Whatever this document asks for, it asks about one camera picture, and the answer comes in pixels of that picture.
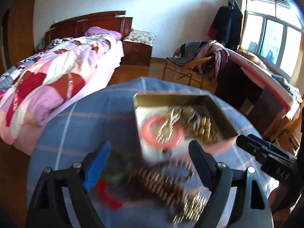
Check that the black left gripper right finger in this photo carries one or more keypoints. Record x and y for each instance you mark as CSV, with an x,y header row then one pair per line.
x,y
241,189

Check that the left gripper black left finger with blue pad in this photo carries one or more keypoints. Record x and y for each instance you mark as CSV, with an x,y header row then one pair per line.
x,y
47,206

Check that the pink gloved hand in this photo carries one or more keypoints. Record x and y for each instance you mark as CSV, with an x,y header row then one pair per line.
x,y
282,201

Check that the dark wooden desk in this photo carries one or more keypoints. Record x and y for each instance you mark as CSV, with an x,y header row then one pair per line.
x,y
253,91

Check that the blue plaid tablecloth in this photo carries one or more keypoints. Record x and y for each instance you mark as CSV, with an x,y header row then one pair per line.
x,y
108,115

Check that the gold pink tin box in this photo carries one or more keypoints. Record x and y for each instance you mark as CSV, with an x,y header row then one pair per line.
x,y
167,122

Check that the bed with patchwork quilt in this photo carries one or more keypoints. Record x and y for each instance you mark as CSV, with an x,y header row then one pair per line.
x,y
38,88

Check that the wicker chair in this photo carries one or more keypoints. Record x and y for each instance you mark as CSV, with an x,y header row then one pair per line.
x,y
188,71

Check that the mauve garment on chair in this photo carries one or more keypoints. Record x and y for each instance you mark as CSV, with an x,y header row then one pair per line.
x,y
220,57

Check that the grey garment on chair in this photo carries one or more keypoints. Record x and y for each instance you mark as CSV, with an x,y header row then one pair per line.
x,y
187,52

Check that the dark coats on rack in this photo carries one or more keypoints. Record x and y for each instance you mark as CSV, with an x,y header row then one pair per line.
x,y
226,26

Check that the wooden wardrobe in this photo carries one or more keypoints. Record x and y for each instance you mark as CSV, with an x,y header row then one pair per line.
x,y
17,33

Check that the dark wooden nightstand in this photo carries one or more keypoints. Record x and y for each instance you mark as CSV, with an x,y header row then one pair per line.
x,y
136,54

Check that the floral cloth on nightstand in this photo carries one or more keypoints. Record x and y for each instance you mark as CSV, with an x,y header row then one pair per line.
x,y
138,36

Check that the purple pillow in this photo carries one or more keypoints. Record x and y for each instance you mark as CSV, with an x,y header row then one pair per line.
x,y
98,31

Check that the dark wooden headboard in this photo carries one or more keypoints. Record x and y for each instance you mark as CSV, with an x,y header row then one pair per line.
x,y
77,26

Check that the window with frame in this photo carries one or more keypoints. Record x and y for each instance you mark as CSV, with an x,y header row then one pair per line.
x,y
272,31

